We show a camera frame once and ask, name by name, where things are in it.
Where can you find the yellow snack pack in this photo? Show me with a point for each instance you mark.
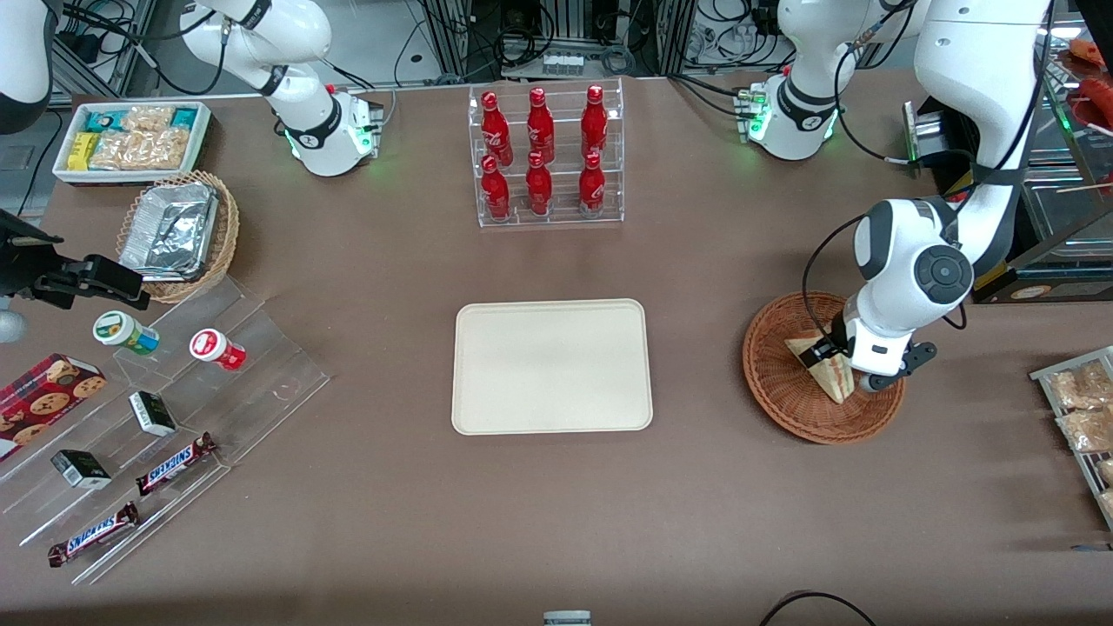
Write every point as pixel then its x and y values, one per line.
pixel 83 152

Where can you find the red cola bottle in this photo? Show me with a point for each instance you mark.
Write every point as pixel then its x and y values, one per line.
pixel 539 187
pixel 496 191
pixel 594 122
pixel 540 126
pixel 495 126
pixel 592 187

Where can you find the clear acrylic bottle rack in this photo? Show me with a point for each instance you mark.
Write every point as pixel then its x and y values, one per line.
pixel 561 217

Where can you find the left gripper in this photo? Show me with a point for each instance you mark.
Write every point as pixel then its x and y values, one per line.
pixel 836 336

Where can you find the small black carton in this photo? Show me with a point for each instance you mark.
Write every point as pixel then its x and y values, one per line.
pixel 80 469
pixel 152 413

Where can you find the green lid yogurt cup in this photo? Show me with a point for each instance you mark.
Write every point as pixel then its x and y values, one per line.
pixel 117 329

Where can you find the steel warmer pan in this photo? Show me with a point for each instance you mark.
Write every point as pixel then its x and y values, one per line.
pixel 1069 196

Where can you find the beige rectangular tray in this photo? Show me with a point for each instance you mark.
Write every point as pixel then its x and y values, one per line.
pixel 552 365

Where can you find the brown round wicker basket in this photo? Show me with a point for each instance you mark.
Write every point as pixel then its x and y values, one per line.
pixel 774 391

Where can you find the clear bag of snacks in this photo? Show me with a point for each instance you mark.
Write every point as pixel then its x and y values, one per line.
pixel 1087 430
pixel 1083 387

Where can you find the red sausage in warmer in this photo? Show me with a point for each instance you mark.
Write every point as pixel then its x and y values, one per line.
pixel 1097 100

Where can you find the red lid yogurt cup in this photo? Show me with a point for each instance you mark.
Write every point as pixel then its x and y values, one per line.
pixel 213 348

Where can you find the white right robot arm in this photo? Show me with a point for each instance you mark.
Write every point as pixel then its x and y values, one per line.
pixel 291 35

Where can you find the snickers chocolate bar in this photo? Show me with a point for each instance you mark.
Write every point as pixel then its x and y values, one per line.
pixel 94 535
pixel 174 465

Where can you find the black hot food warmer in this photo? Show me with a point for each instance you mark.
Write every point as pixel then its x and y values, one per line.
pixel 1061 287

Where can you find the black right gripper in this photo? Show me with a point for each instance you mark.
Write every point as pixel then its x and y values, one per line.
pixel 24 265

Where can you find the teal snack pack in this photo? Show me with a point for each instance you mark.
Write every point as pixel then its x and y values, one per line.
pixel 104 120

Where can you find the triangle sandwich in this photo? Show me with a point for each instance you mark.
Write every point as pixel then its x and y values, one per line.
pixel 835 382

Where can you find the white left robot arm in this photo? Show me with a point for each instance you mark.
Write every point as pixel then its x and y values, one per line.
pixel 983 69

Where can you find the white plastic snack bin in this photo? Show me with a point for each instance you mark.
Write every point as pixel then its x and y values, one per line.
pixel 130 176

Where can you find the red chocolate cookie box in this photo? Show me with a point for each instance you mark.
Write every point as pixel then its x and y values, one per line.
pixel 48 400

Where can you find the silver foil trays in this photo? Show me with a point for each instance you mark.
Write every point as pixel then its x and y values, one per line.
pixel 169 230

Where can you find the clear bag of nuts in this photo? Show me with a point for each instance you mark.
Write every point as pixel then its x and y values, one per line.
pixel 143 149

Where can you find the tan oval wicker basket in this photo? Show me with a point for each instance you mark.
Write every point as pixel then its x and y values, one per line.
pixel 224 243

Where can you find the clear acrylic step display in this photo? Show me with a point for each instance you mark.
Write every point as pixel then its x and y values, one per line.
pixel 261 382

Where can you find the white power strip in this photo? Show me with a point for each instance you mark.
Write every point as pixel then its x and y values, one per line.
pixel 563 63

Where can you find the small grey device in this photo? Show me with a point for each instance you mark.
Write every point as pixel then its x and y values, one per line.
pixel 567 618

